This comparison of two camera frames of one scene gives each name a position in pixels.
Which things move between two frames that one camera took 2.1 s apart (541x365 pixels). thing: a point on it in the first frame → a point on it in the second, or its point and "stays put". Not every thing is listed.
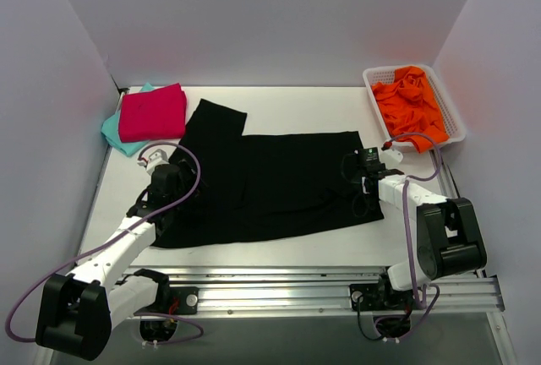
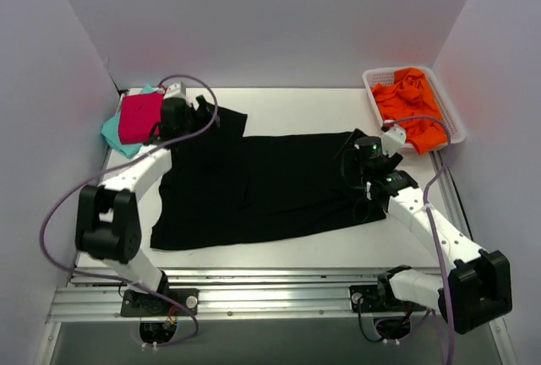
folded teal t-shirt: (111, 133) stays put
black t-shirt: (249, 187) stays put
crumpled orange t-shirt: (408, 106) stays put
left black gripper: (181, 175) → (195, 111)
